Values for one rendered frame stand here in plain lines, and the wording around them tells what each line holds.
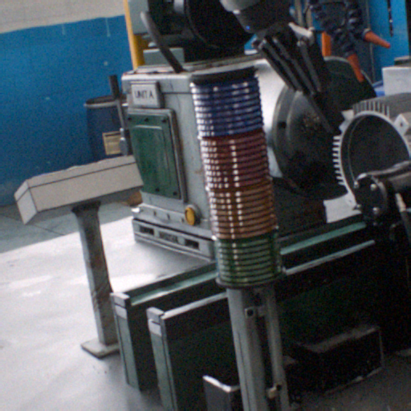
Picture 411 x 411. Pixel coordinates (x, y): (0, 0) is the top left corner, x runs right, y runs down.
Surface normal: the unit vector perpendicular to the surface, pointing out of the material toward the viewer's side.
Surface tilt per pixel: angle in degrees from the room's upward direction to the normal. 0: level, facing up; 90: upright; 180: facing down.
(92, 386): 0
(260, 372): 90
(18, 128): 90
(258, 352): 90
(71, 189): 67
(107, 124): 86
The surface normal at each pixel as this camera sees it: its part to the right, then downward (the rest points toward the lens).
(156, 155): -0.83, 0.24
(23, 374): -0.14, -0.96
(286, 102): 0.53, 0.11
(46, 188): 0.43, -0.28
